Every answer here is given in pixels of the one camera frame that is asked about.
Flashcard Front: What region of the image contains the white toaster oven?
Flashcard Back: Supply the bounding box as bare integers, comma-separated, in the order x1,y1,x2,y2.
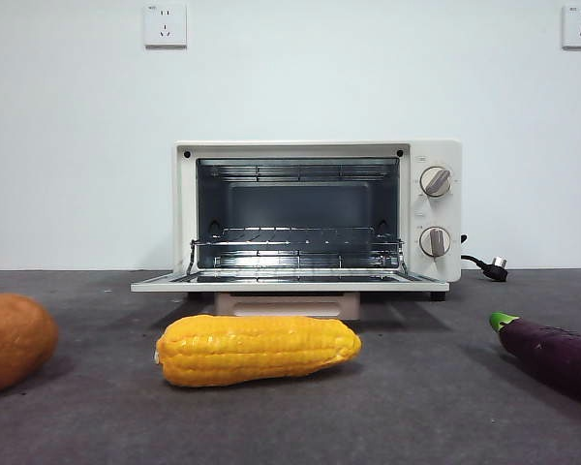
175,139,464,304

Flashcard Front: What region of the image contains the beige timer knob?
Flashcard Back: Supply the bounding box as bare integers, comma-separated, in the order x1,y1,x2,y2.
418,225,452,259

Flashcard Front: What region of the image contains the beige temperature knob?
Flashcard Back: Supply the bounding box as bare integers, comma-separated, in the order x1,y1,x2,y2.
419,166,453,199

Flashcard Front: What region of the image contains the oven door with beige handle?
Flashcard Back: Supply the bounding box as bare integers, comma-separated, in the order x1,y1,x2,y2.
130,268,450,322

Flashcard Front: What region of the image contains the yellow corn cob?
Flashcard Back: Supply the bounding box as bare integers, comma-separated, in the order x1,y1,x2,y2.
154,313,363,388

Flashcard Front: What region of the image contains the brown potato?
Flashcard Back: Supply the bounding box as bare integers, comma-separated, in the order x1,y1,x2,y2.
0,293,59,397

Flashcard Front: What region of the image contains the black oven power cord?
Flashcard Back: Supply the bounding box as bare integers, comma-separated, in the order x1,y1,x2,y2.
459,233,510,282

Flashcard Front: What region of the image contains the metal wire oven rack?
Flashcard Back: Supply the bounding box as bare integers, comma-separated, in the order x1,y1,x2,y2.
189,225,408,268

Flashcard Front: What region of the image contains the purple eggplant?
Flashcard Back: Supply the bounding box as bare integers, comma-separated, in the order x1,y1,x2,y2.
488,311,581,409

